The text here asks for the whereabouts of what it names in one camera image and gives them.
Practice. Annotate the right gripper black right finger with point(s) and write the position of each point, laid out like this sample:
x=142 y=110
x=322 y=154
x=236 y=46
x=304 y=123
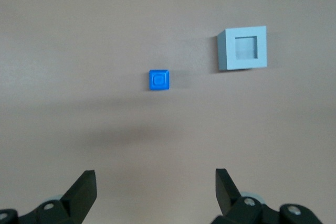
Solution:
x=228 y=197

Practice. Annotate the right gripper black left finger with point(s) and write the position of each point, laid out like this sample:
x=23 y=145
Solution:
x=76 y=200

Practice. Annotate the blue square plastic part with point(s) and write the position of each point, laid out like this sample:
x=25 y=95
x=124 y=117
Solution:
x=159 y=80

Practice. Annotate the gray square base block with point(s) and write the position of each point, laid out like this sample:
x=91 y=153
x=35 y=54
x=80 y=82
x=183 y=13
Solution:
x=231 y=51

